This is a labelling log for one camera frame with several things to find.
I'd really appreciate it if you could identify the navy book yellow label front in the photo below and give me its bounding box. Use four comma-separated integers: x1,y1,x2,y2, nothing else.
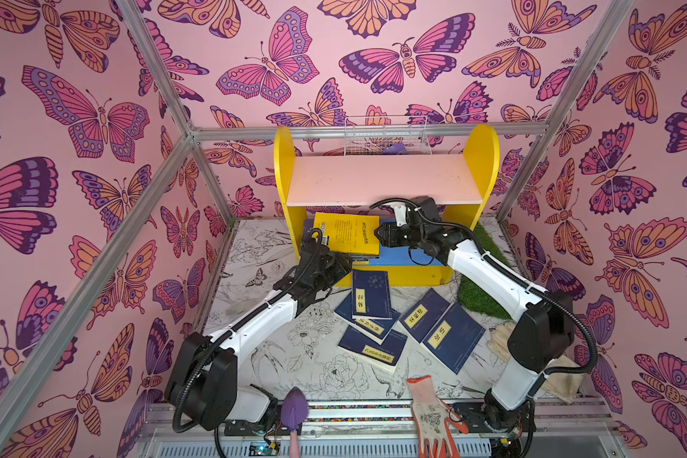
422,303,485,375

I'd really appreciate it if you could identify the green circuit board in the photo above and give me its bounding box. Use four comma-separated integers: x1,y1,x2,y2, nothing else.
248,441,280,457

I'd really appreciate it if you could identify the navy book yellow label back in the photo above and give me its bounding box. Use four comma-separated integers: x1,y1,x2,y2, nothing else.
352,270,392,320

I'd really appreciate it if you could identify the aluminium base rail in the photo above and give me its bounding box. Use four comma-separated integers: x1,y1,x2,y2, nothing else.
132,398,629,457

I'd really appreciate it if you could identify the beige cloth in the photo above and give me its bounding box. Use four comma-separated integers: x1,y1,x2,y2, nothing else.
485,319,582,405

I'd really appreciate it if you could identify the thick navy book yellow spine label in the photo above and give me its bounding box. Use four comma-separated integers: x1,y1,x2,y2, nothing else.
338,326,408,373

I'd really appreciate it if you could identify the green artificial grass mat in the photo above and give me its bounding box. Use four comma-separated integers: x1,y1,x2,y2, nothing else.
456,219,514,320

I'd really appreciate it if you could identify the purple garden trowel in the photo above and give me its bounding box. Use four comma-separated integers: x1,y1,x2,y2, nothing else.
281,387,309,458

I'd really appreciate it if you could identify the navy book yellow label middle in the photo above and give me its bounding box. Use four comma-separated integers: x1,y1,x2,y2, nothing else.
399,288,452,344

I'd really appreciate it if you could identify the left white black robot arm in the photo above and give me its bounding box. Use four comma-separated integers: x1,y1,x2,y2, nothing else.
164,228,352,433

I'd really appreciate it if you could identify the yellow pink blue bookshelf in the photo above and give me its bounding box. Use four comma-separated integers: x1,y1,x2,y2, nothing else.
274,124,505,287

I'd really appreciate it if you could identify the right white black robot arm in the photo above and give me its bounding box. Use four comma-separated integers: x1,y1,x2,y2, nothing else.
374,197,598,431

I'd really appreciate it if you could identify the red white work glove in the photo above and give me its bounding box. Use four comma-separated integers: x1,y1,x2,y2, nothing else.
406,376,469,458

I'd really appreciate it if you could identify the purple object in basket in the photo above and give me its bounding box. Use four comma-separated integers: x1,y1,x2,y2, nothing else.
382,143,408,156

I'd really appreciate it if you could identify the white wire basket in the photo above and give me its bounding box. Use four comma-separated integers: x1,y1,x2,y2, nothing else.
342,114,432,156

